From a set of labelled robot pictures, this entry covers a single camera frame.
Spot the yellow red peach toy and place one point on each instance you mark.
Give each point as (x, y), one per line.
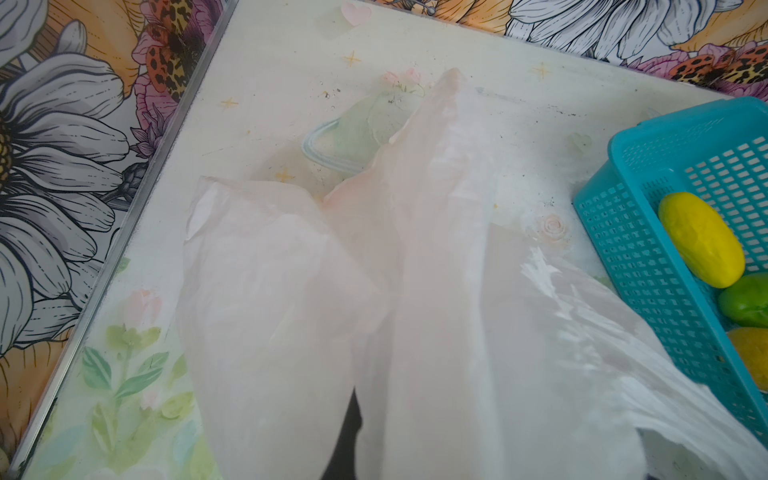
(751, 345)

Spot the teal plastic basket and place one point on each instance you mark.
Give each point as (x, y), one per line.
(717, 151)

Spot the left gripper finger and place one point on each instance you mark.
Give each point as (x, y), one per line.
(341, 465)

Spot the white plastic bag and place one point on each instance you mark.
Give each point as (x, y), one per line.
(471, 354)

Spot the yellow toy fruit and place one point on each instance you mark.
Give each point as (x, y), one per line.
(704, 241)

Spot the green toy fruit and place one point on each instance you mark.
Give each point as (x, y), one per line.
(745, 302)

